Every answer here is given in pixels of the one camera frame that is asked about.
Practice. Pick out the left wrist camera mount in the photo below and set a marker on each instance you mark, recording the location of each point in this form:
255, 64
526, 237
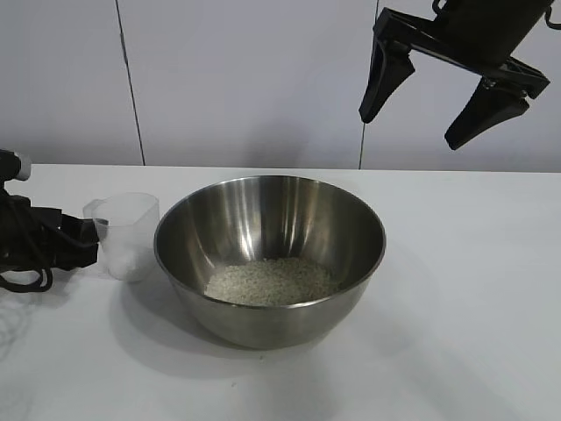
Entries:
15, 169

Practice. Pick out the stainless steel mixing bowl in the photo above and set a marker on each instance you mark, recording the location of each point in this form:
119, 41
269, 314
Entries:
271, 329

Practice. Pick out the clear plastic measuring cup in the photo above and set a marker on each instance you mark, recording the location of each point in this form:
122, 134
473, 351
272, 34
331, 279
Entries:
131, 219

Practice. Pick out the white rice grains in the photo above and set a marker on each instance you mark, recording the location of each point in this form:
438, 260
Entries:
271, 280

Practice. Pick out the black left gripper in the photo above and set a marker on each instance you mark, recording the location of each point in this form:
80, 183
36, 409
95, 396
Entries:
44, 219

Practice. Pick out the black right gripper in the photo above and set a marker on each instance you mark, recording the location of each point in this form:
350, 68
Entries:
477, 35

